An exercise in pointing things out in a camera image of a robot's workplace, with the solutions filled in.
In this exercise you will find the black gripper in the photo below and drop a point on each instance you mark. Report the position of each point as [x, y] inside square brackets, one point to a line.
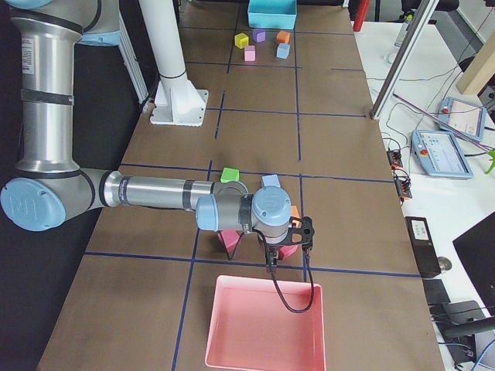
[275, 242]

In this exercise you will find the light blue foam block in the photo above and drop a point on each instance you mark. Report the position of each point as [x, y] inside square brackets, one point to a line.
[270, 180]
[283, 51]

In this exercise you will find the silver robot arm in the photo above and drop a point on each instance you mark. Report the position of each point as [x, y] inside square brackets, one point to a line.
[52, 188]

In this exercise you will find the orange foam block near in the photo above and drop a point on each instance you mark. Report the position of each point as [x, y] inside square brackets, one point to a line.
[296, 216]

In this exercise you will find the orange foam block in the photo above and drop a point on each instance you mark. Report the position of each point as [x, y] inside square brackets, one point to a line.
[283, 37]
[296, 216]

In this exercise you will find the crimson foam block right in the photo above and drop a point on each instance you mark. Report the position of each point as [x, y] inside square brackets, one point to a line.
[286, 252]

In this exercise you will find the crimson foam block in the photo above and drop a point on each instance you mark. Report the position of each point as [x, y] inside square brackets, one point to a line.
[286, 252]
[229, 239]

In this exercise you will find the crimson foam block left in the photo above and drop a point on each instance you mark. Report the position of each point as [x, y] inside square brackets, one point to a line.
[229, 239]

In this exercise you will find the green foam block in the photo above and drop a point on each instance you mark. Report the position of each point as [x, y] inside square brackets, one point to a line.
[229, 175]

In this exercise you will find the pink plastic tray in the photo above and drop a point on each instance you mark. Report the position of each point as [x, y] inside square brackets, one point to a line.
[253, 327]

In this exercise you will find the black box with label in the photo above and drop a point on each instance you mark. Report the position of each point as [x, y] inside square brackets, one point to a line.
[422, 246]

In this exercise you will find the near teach pendant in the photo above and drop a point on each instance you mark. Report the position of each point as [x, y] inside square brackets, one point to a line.
[439, 154]

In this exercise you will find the teach pendant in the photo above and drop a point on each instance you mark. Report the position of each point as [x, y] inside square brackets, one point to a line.
[439, 154]
[463, 116]

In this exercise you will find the black monitor corner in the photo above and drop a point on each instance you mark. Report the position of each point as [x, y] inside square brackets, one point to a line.
[475, 249]

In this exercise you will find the pink foam block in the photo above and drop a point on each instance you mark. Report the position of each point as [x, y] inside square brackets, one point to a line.
[249, 53]

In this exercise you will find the orange foam block far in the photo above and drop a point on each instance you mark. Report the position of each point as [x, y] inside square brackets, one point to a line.
[283, 37]

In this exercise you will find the far teach pendant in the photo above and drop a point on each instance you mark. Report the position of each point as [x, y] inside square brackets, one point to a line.
[463, 116]

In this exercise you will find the yellow foam block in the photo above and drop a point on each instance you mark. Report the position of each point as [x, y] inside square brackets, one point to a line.
[241, 40]

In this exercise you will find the purple foam block far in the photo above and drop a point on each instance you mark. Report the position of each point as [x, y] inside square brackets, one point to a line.
[258, 35]

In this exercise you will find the green plastic clamp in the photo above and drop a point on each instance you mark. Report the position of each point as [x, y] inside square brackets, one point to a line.
[491, 153]

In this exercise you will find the teal plastic bin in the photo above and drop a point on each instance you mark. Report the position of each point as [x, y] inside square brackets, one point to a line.
[272, 14]

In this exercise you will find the red fire extinguisher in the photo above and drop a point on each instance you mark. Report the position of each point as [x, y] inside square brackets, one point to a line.
[362, 9]

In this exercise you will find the wooden beam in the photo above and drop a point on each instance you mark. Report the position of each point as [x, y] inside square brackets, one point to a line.
[480, 71]

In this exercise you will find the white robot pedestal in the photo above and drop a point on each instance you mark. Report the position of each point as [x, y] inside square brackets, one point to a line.
[177, 101]

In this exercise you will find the aluminium frame post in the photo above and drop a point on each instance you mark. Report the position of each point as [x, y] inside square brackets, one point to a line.
[424, 13]

